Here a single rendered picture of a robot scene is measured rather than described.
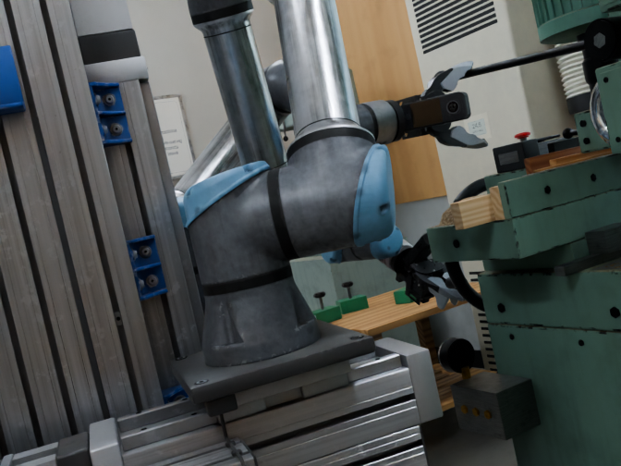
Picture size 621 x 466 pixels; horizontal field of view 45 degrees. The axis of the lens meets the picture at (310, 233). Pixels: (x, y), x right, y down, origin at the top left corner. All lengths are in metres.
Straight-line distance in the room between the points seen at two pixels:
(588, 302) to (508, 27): 1.84
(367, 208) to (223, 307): 0.21
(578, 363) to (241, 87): 0.67
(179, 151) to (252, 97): 3.00
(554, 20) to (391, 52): 2.55
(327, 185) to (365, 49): 3.12
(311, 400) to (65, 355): 0.35
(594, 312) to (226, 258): 0.56
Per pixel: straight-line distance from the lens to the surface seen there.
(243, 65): 1.16
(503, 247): 1.15
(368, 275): 3.56
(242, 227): 0.90
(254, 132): 1.18
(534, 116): 2.89
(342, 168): 0.89
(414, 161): 3.78
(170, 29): 4.34
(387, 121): 1.24
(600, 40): 1.16
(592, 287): 1.17
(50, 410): 1.09
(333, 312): 2.79
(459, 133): 1.34
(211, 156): 1.60
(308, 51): 1.00
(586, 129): 1.36
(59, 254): 1.06
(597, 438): 1.27
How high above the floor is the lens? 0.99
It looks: 3 degrees down
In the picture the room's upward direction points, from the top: 13 degrees counter-clockwise
